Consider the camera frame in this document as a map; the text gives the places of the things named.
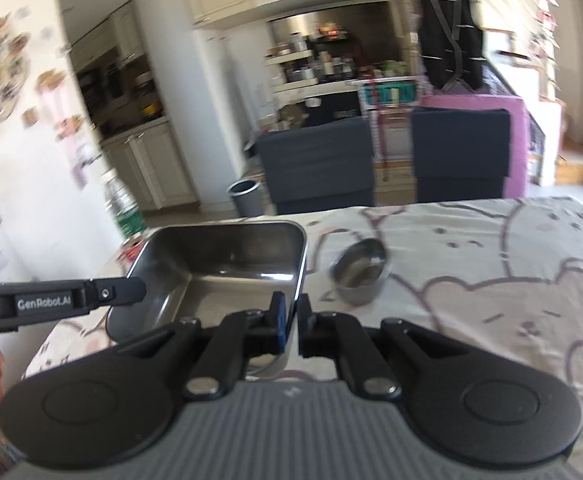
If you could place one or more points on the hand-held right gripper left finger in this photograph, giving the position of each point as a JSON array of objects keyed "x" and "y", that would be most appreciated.
[{"x": 281, "y": 322}]

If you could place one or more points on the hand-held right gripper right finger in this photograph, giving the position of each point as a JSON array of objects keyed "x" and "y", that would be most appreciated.
[{"x": 306, "y": 332}]

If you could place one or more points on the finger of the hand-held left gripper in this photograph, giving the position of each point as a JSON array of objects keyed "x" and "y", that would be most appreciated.
[{"x": 119, "y": 292}]

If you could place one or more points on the rectangular steel tray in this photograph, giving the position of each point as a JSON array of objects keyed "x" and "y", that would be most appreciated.
[{"x": 221, "y": 255}]

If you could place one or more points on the red soda can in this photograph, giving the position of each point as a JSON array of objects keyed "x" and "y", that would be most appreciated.
[{"x": 131, "y": 255}]

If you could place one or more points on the small steel cup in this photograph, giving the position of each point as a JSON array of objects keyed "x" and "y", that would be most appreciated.
[{"x": 359, "y": 280}]

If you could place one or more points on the clear plastic water bottle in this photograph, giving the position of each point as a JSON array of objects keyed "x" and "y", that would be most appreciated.
[{"x": 124, "y": 210}]

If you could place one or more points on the white fridge with magnets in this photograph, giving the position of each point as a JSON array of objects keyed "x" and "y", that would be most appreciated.
[{"x": 31, "y": 185}]

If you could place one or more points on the grey trash bin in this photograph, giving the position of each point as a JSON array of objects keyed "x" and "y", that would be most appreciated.
[{"x": 245, "y": 197}]

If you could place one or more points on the cream kitchen cabinet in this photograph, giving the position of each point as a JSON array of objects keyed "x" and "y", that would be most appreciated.
[{"x": 146, "y": 165}]

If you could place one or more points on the dark blue chair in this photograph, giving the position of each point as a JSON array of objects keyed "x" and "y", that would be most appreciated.
[
  {"x": 316, "y": 160},
  {"x": 459, "y": 152}
]

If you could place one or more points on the bear printed tablecloth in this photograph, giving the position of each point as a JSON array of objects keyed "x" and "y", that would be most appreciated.
[{"x": 496, "y": 270}]

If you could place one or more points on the black sign board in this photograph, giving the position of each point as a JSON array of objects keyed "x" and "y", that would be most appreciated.
[{"x": 339, "y": 107}]

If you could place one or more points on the teal storage basket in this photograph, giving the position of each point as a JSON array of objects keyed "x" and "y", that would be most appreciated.
[{"x": 386, "y": 94}]

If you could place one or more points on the kitchen shelf with jars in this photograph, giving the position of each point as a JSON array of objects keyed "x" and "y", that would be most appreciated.
[{"x": 296, "y": 55}]

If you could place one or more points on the wooden step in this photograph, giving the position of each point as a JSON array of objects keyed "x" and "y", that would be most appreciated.
[{"x": 574, "y": 165}]

